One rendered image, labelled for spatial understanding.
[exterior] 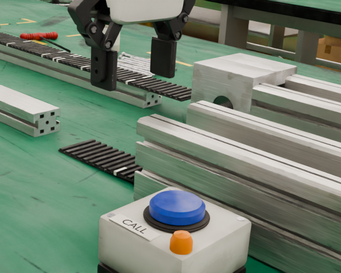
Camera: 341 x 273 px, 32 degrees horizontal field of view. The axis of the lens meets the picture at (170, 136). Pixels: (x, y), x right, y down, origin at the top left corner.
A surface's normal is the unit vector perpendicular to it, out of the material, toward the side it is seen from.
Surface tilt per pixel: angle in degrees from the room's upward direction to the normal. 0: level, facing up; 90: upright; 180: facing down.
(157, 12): 100
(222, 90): 90
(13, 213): 0
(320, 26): 90
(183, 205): 3
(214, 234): 0
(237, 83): 90
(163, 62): 91
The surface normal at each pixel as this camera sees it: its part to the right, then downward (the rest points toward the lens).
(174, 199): 0.02, -0.94
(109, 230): -0.66, 0.22
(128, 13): 0.71, 0.40
